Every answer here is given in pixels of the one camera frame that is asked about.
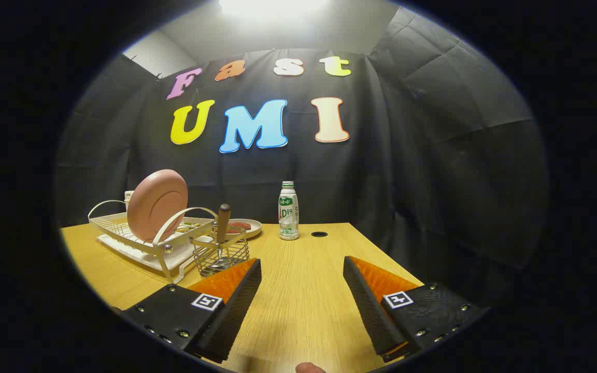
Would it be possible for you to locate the pink plate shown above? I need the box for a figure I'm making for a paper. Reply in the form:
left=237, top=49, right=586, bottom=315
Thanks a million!
left=126, top=169, right=189, bottom=243

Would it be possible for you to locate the beige round plate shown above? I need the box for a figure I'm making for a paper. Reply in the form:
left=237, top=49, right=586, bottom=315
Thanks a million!
left=224, top=219, right=263, bottom=239

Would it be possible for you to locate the white drink bottle green label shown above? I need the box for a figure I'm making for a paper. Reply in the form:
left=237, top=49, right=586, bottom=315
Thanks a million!
left=278, top=181, right=300, bottom=241

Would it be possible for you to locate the black backdrop cloth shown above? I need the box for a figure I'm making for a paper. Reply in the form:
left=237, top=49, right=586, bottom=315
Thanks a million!
left=55, top=5, right=550, bottom=306

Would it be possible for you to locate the white drip tray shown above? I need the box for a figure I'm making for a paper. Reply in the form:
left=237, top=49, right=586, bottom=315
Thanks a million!
left=96, top=233, right=211, bottom=272

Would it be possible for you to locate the metal wire basket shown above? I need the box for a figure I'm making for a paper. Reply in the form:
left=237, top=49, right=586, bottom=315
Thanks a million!
left=190, top=228, right=251, bottom=278

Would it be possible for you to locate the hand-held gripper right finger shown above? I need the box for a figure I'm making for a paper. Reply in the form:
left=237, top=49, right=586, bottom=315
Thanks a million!
left=343, top=256, right=488, bottom=363

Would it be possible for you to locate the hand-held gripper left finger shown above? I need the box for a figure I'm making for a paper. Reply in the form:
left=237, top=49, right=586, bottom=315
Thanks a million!
left=121, top=257, right=262, bottom=364

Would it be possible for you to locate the white wire dish rack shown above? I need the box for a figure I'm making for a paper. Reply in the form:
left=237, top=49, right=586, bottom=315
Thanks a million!
left=88, top=199, right=220, bottom=284

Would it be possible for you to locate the wooden handled spoon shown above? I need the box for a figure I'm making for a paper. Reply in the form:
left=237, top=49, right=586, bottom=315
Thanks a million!
left=208, top=204, right=239, bottom=274

